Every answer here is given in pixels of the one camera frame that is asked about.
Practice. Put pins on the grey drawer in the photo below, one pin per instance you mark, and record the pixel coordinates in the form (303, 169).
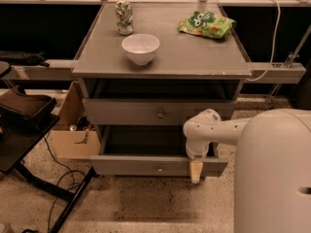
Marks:
(151, 112)
(131, 150)

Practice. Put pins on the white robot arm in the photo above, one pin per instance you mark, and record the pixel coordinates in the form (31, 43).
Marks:
(272, 173)

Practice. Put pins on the green chip bag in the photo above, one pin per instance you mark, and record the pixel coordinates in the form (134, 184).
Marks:
(207, 25)

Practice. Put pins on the dark brown bag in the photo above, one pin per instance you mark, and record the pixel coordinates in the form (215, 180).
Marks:
(16, 104)

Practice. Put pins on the cardboard box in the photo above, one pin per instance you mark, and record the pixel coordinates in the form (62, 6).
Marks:
(73, 136)

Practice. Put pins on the grey drawer cabinet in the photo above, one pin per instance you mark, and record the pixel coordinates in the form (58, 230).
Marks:
(186, 67)

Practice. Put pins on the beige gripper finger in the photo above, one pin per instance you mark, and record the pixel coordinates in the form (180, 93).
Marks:
(196, 167)

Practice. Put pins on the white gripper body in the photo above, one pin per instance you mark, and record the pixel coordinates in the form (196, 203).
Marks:
(196, 152)

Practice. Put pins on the grey top drawer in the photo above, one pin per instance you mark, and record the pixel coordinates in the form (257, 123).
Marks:
(151, 112)

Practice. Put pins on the green white soda can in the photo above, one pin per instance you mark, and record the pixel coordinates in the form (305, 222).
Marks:
(124, 17)

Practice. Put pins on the white bowl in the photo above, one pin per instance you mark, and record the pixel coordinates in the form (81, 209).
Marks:
(140, 48)

